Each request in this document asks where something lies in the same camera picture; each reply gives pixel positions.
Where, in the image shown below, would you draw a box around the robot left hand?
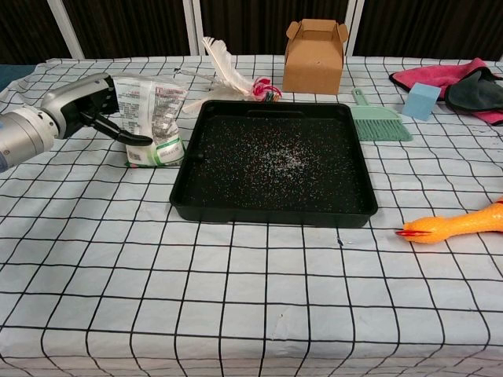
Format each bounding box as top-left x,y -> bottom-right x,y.
40,72 -> 154,147

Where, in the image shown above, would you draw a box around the clear plastic printed bag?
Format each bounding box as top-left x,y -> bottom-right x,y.
112,76 -> 189,169

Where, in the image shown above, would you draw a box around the black square tray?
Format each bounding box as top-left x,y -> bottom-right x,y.
168,99 -> 380,229

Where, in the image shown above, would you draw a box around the green small hand broom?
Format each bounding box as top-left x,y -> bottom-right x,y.
351,88 -> 413,142

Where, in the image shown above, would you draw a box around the black folding screen white frames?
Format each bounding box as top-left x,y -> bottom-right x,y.
0,0 -> 503,66

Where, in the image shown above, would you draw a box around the white feather toy red base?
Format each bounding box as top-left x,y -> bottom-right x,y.
181,36 -> 283,115

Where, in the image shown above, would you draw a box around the white black checkered tablecloth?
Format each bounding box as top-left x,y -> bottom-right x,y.
0,54 -> 503,377

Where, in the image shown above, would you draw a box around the brown cardboard gable box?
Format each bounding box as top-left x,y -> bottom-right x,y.
281,18 -> 350,95

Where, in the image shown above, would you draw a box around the light blue sponge block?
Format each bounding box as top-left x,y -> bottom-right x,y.
401,82 -> 443,121

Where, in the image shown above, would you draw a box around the pink and grey cloth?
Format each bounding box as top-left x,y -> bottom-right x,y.
388,57 -> 503,126

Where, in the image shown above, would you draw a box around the yellow rubber chicken toy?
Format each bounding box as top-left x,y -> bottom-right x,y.
395,198 -> 503,247

